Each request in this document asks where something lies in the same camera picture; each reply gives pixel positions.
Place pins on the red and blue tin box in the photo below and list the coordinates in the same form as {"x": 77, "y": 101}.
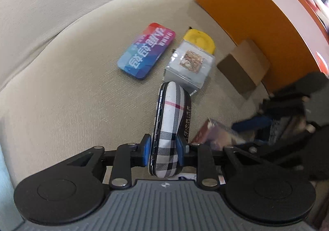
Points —
{"x": 147, "y": 51}

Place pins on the orange storage box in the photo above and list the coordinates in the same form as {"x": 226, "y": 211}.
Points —
{"x": 246, "y": 10}

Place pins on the brown cardboard box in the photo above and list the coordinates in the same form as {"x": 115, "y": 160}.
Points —
{"x": 243, "y": 68}

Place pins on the plaid glasses case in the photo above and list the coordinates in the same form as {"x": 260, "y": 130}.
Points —
{"x": 168, "y": 128}

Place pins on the clear plastic box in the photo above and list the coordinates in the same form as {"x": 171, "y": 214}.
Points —
{"x": 189, "y": 66}

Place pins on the beige sofa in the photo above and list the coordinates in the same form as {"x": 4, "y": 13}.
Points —
{"x": 64, "y": 66}

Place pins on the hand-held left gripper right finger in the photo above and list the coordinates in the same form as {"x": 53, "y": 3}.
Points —
{"x": 181, "y": 149}

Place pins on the yellow tape measure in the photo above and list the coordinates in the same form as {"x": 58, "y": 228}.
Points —
{"x": 199, "y": 38}

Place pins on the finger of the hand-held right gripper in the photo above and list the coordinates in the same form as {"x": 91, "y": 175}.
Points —
{"x": 282, "y": 151}
{"x": 252, "y": 124}

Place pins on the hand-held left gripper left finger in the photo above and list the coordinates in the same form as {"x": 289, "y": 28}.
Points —
{"x": 145, "y": 150}

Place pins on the reddish brown packet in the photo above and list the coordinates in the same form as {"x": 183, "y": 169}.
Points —
{"x": 213, "y": 133}

